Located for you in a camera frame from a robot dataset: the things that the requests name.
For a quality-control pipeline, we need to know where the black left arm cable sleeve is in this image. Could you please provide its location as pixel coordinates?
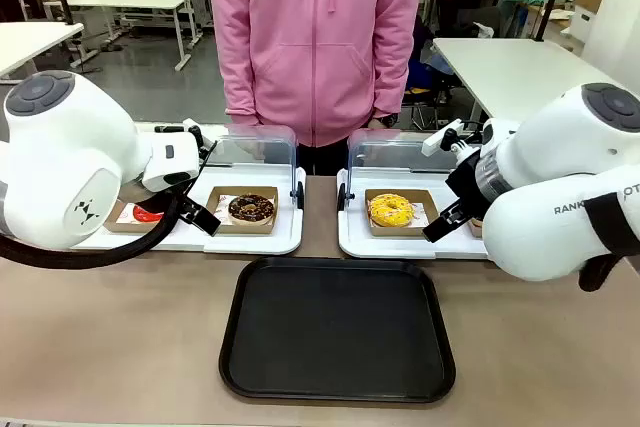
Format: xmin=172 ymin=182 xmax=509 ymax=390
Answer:
xmin=0 ymin=191 xmax=180 ymax=271

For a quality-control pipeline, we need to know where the large white table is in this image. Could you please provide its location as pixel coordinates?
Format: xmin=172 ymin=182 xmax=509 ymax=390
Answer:
xmin=431 ymin=36 xmax=640 ymax=148

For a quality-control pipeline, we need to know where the white table with black pole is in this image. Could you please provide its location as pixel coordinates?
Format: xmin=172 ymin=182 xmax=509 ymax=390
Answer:
xmin=0 ymin=21 xmax=86 ymax=86

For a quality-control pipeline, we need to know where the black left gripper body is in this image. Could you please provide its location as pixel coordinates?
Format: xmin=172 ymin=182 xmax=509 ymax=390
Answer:
xmin=123 ymin=179 xmax=200 ymax=212

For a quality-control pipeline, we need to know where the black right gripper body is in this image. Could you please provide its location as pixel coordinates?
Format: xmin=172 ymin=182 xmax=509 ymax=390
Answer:
xmin=445 ymin=143 xmax=502 ymax=217

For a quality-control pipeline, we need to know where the black serving tray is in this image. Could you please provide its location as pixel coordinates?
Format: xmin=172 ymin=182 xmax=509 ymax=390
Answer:
xmin=218 ymin=256 xmax=457 ymax=404

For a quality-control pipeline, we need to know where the yellow glazed donut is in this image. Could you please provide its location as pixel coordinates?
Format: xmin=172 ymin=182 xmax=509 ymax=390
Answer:
xmin=367 ymin=191 xmax=414 ymax=228

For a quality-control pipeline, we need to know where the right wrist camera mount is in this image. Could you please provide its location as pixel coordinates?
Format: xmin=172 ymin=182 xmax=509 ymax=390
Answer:
xmin=421 ymin=118 xmax=485 ymax=158

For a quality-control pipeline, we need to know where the clear display lid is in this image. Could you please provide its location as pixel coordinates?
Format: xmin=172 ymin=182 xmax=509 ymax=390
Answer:
xmin=346 ymin=127 xmax=482 ymax=198

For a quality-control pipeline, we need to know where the white display tray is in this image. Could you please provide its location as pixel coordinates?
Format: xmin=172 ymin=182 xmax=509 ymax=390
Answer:
xmin=336 ymin=165 xmax=492 ymax=260
xmin=74 ymin=165 xmax=306 ymax=255

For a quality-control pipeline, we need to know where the person in pink hoodie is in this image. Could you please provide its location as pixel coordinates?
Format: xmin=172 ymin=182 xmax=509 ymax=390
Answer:
xmin=206 ymin=0 xmax=424 ymax=176

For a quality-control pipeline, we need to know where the red glazed donut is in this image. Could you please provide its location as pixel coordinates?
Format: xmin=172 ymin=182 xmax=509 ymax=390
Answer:
xmin=131 ymin=202 xmax=166 ymax=224

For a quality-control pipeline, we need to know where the chocolate sprinkled donut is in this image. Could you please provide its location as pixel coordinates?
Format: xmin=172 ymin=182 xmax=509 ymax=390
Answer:
xmin=227 ymin=193 xmax=277 ymax=225

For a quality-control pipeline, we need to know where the black right arm cable strap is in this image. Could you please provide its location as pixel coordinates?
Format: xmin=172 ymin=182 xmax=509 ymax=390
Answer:
xmin=578 ymin=191 xmax=640 ymax=293

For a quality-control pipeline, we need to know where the white storage box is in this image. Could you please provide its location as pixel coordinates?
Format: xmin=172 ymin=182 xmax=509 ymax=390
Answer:
xmin=568 ymin=3 xmax=597 ymax=46

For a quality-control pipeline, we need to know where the person's right hand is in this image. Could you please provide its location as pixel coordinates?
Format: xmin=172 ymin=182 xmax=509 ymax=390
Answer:
xmin=233 ymin=134 xmax=265 ymax=162

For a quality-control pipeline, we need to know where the white bench table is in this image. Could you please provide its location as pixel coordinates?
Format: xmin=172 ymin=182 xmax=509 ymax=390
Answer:
xmin=43 ymin=0 xmax=193 ymax=72

